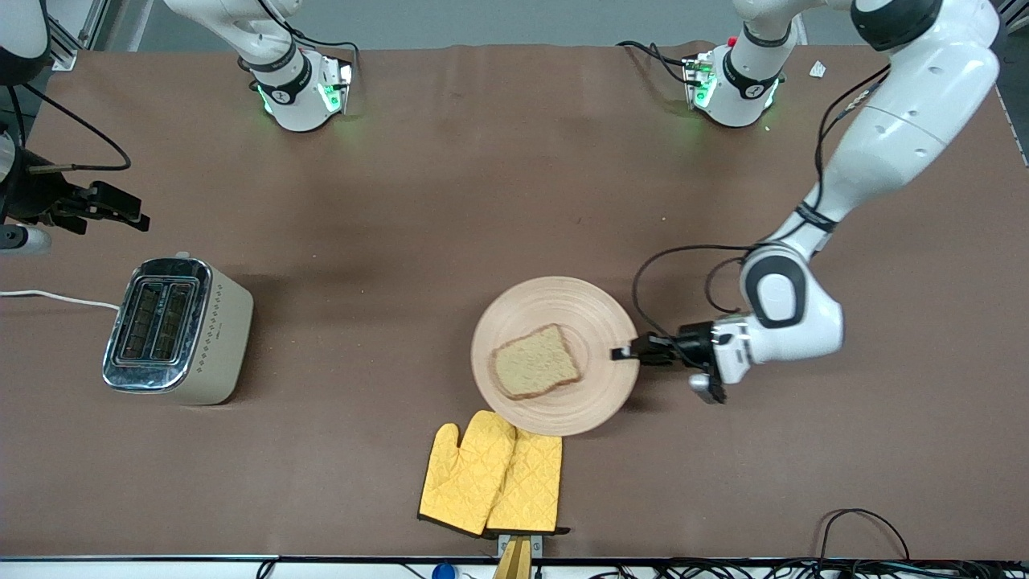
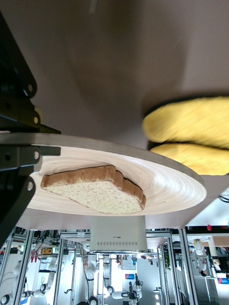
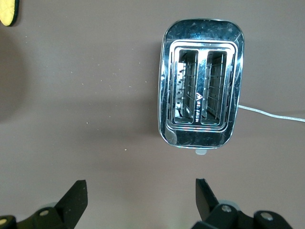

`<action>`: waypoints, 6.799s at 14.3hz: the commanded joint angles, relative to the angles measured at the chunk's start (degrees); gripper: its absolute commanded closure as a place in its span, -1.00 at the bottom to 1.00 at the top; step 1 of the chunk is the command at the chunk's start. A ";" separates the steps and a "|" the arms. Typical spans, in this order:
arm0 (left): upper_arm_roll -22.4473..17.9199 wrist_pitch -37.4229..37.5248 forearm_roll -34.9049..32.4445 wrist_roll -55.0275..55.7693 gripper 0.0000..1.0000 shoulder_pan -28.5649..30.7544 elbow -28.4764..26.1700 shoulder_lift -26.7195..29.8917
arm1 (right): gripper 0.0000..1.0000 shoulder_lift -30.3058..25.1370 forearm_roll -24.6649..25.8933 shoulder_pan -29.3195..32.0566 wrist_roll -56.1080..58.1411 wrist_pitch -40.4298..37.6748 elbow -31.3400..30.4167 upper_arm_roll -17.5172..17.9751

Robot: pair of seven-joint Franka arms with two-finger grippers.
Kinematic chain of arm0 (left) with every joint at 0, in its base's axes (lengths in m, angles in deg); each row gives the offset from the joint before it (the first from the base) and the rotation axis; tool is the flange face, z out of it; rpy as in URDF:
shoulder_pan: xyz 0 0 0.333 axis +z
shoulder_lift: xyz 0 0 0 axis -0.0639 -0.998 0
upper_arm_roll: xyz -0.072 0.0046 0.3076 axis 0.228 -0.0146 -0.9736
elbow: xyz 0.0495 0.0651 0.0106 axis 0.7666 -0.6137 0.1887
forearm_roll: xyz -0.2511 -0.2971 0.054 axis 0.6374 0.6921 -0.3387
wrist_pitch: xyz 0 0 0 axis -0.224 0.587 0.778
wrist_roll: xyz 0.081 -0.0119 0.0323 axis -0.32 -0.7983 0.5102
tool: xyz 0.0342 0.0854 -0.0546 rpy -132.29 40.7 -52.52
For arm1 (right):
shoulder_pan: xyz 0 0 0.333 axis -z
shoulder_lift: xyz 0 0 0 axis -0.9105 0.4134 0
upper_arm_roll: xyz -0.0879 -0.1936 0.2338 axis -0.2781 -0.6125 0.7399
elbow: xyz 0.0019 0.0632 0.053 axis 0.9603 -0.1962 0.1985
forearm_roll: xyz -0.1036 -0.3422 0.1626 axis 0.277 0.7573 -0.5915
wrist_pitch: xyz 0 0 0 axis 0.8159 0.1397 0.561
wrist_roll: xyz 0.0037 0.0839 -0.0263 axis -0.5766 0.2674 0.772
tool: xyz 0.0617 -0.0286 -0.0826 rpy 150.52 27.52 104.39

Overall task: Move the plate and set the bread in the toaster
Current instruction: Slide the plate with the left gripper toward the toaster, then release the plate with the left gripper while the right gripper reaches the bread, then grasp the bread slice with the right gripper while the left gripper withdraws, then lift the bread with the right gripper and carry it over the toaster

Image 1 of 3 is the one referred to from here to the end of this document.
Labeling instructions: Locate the round wooden plate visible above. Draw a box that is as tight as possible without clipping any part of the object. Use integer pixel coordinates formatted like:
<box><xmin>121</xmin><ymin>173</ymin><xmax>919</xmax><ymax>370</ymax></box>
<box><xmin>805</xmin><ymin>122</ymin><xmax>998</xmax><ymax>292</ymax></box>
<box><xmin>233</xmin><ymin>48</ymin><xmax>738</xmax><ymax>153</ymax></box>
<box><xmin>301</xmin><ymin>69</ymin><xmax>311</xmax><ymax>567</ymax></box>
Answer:
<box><xmin>470</xmin><ymin>277</ymin><xmax>641</xmax><ymax>437</ymax></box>

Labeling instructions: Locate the brown bread slice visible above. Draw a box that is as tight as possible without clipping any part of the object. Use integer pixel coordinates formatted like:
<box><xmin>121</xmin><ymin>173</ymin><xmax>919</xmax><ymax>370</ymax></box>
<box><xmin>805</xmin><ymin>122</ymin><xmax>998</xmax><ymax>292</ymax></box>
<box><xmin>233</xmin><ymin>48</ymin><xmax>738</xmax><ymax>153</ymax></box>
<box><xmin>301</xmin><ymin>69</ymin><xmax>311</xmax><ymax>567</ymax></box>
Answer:
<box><xmin>490</xmin><ymin>323</ymin><xmax>582</xmax><ymax>401</ymax></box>

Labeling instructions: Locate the beige two-slot toaster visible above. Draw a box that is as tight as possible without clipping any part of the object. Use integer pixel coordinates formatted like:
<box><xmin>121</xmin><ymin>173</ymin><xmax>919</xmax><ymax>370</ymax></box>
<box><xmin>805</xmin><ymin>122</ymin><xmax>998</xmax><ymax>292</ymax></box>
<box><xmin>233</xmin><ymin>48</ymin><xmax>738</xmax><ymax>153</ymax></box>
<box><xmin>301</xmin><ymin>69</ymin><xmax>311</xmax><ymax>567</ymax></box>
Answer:
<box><xmin>102</xmin><ymin>256</ymin><xmax>255</xmax><ymax>406</ymax></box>

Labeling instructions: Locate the yellow quilted oven mitt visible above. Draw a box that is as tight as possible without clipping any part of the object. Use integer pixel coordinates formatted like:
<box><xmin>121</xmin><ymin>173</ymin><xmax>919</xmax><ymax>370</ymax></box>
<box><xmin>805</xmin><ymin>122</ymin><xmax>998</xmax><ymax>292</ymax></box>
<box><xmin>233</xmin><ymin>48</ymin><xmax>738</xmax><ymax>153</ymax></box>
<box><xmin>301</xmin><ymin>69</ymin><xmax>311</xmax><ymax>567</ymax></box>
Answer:
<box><xmin>418</xmin><ymin>411</ymin><xmax>516</xmax><ymax>537</ymax></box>
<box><xmin>486</xmin><ymin>426</ymin><xmax>571</xmax><ymax>536</ymax></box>

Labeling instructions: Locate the white toaster power cable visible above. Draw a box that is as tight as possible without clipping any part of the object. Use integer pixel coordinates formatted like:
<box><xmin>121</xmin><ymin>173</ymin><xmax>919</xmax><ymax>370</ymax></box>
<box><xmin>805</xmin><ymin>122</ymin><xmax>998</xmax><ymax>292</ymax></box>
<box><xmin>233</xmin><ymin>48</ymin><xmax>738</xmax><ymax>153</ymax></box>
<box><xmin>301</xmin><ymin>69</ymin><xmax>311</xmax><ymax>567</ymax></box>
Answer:
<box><xmin>0</xmin><ymin>289</ymin><xmax>121</xmax><ymax>311</ymax></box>

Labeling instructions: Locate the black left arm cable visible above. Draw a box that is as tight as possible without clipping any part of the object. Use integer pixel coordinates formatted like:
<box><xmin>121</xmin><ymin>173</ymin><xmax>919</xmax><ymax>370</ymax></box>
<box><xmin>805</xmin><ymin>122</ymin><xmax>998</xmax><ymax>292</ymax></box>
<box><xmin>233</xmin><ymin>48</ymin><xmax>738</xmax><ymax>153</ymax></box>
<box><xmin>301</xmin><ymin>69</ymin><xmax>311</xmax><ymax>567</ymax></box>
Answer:
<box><xmin>632</xmin><ymin>64</ymin><xmax>893</xmax><ymax>340</ymax></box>

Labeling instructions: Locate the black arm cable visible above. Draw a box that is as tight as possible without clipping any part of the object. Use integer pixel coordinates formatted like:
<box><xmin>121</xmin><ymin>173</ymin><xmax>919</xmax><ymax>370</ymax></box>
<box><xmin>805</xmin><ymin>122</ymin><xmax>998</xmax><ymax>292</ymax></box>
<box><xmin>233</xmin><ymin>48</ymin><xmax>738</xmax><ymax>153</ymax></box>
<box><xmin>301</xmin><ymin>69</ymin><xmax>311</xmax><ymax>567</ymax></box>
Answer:
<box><xmin>632</xmin><ymin>64</ymin><xmax>893</xmax><ymax>340</ymax></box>
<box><xmin>6</xmin><ymin>0</ymin><xmax>360</xmax><ymax>174</ymax></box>

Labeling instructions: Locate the black looped cable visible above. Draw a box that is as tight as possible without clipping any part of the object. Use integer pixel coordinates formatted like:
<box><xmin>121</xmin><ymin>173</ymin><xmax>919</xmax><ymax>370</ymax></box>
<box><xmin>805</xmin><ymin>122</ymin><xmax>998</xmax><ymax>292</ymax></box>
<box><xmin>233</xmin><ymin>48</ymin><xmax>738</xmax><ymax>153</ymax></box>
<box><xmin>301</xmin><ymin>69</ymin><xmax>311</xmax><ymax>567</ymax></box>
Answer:
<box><xmin>818</xmin><ymin>508</ymin><xmax>911</xmax><ymax>561</ymax></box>

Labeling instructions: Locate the black cable bundle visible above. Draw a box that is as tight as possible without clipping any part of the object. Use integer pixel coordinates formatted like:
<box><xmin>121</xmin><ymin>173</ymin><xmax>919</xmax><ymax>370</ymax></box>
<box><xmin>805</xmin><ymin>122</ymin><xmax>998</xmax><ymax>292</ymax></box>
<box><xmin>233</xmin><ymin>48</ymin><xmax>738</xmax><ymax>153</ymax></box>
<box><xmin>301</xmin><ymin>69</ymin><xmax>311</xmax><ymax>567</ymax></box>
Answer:
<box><xmin>563</xmin><ymin>558</ymin><xmax>1029</xmax><ymax>579</ymax></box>

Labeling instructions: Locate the wooden camera stand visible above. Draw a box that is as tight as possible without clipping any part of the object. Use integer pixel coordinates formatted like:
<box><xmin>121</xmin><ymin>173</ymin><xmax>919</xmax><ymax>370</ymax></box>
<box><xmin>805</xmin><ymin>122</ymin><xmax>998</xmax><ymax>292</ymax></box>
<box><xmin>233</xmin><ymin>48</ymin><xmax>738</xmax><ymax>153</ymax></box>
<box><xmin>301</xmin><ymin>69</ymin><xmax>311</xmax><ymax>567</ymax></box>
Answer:
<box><xmin>493</xmin><ymin>535</ymin><xmax>543</xmax><ymax>579</ymax></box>

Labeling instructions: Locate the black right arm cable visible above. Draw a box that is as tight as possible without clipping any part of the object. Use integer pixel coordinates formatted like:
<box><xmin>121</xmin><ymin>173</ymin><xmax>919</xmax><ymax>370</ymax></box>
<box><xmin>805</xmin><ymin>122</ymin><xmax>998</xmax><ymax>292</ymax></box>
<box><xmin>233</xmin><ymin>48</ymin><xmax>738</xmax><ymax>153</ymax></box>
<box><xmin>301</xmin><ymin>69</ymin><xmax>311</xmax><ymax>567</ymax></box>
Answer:
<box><xmin>6</xmin><ymin>0</ymin><xmax>360</xmax><ymax>174</ymax></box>

